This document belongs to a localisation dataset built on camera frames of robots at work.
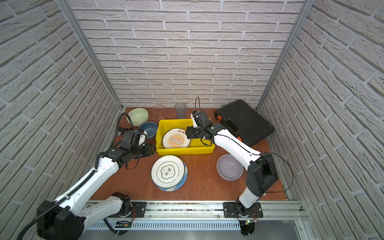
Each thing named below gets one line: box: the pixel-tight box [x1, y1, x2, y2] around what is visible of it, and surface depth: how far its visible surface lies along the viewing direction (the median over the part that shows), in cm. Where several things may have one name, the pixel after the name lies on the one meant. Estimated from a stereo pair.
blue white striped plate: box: [152, 159, 188, 192], surface depth 81 cm
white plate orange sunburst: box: [162, 128, 191, 149], surface depth 102 cm
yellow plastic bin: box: [155, 118, 216, 156], surface depth 97 cm
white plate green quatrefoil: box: [151, 155, 186, 188], surface depth 86 cm
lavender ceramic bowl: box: [216, 154, 244, 182], surface depth 88 cm
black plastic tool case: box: [214, 99, 275, 147], surface depth 106 cm
